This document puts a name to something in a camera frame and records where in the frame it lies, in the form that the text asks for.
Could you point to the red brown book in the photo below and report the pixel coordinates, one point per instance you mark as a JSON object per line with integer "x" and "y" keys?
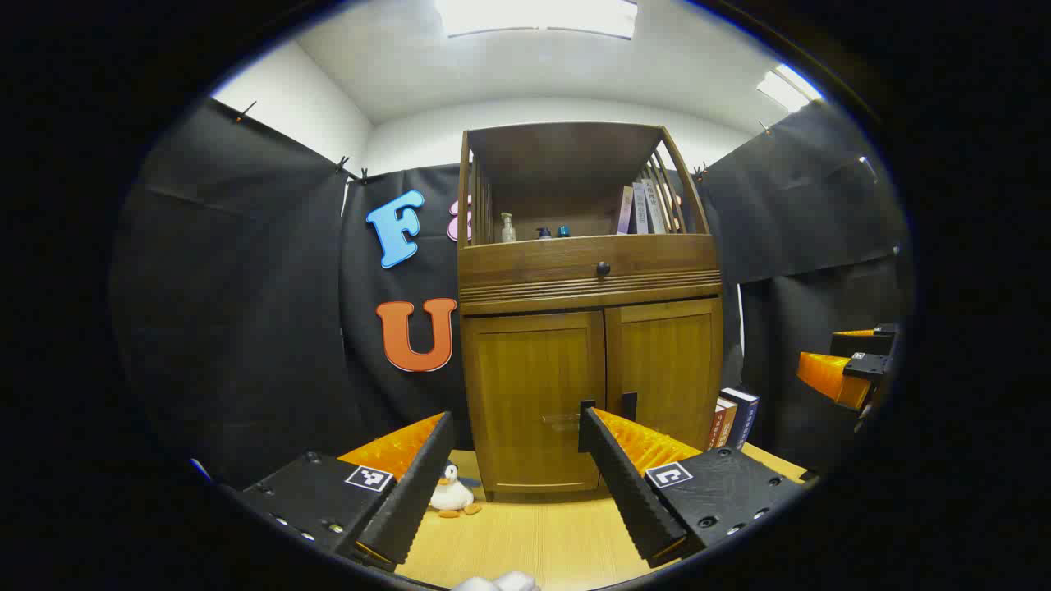
{"x": 719, "y": 425}

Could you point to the small ceiling light panel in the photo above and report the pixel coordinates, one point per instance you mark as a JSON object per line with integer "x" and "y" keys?
{"x": 787, "y": 89}

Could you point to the wooden cabinet drawer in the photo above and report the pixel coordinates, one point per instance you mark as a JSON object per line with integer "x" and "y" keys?
{"x": 534, "y": 261}

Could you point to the clear pump bottle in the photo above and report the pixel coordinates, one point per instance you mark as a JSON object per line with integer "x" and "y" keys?
{"x": 508, "y": 231}

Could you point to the wooden shoe cabinet door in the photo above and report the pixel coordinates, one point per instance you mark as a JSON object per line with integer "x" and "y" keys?
{"x": 525, "y": 394}
{"x": 669, "y": 361}

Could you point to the pink upright book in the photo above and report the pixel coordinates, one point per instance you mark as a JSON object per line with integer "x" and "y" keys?
{"x": 625, "y": 212}

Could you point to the large ceiling light panel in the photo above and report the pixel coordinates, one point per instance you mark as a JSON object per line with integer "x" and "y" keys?
{"x": 538, "y": 16}

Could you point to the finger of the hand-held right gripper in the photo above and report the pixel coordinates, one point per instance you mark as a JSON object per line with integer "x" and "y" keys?
{"x": 862, "y": 342}
{"x": 829, "y": 376}

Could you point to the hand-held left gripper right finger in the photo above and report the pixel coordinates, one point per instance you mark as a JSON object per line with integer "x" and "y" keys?
{"x": 628, "y": 492}

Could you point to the white plush duck toy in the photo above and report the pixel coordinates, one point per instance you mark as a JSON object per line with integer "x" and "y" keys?
{"x": 452, "y": 495}

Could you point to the grey upright book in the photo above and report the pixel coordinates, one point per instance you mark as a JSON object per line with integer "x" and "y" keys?
{"x": 640, "y": 209}

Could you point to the white upright book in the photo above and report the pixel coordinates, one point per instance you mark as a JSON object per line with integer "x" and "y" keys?
{"x": 655, "y": 209}

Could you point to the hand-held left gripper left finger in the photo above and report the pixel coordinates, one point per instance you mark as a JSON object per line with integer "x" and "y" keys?
{"x": 410, "y": 492}

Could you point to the wooden double-door shoe cabinet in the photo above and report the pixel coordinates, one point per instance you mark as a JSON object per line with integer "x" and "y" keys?
{"x": 525, "y": 305}

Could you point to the black backdrop cloth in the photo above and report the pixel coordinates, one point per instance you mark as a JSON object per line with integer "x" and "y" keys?
{"x": 246, "y": 287}

